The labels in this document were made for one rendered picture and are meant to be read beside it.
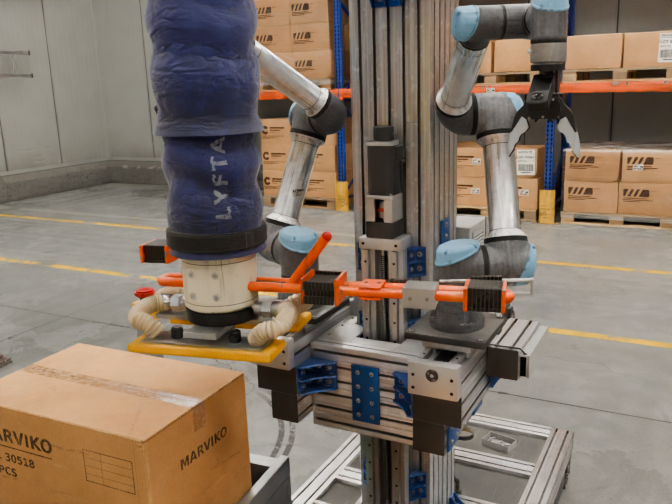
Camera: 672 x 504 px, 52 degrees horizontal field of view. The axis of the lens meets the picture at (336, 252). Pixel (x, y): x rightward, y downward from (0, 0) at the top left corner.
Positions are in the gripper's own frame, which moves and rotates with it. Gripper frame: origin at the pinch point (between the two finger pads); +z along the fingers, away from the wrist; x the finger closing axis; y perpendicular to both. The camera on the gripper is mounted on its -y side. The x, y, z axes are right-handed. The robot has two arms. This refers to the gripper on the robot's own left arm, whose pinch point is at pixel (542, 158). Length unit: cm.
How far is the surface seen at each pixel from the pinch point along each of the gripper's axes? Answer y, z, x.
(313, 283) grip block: -32, 24, 41
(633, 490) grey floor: 128, 152, -17
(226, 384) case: -23, 57, 73
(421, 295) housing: -25.5, 26.1, 18.5
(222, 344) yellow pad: -43, 37, 58
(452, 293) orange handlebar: -23.8, 25.5, 12.3
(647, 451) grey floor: 164, 152, -20
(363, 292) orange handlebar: -28.0, 26.1, 30.7
